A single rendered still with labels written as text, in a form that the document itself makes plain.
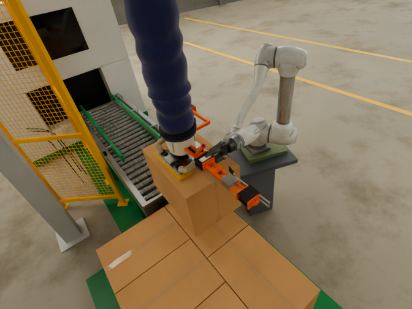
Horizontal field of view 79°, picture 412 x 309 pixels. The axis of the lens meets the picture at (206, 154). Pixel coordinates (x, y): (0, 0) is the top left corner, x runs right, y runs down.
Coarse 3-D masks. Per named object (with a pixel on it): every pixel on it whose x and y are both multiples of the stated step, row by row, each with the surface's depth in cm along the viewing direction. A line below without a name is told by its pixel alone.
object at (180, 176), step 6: (168, 150) 170; (156, 156) 167; (162, 156) 165; (162, 162) 161; (168, 162) 159; (174, 162) 159; (180, 162) 158; (168, 168) 157; (174, 168) 155; (174, 174) 152; (180, 174) 150; (186, 174) 150; (180, 180) 149
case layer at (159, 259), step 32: (160, 224) 195; (224, 224) 188; (128, 256) 178; (160, 256) 175; (192, 256) 172; (224, 256) 169; (256, 256) 166; (128, 288) 161; (160, 288) 158; (192, 288) 156; (224, 288) 153; (256, 288) 151; (288, 288) 149
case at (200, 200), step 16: (208, 144) 173; (224, 160) 159; (160, 176) 168; (192, 176) 151; (208, 176) 149; (176, 192) 150; (192, 192) 141; (208, 192) 148; (224, 192) 158; (176, 208) 175; (192, 208) 146; (208, 208) 156; (224, 208) 168; (192, 224) 155; (208, 224) 166
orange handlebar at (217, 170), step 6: (198, 114) 178; (204, 120) 173; (198, 126) 166; (204, 126) 168; (186, 150) 149; (192, 156) 145; (210, 168) 135; (216, 168) 134; (222, 168) 133; (216, 174) 131; (240, 186) 123; (234, 192) 122; (258, 198) 116; (252, 204) 114
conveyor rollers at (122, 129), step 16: (96, 112) 356; (112, 112) 351; (112, 128) 315; (128, 128) 311; (144, 128) 310; (128, 144) 286; (144, 144) 280; (128, 160) 264; (128, 176) 243; (144, 176) 241; (144, 192) 226; (160, 192) 225
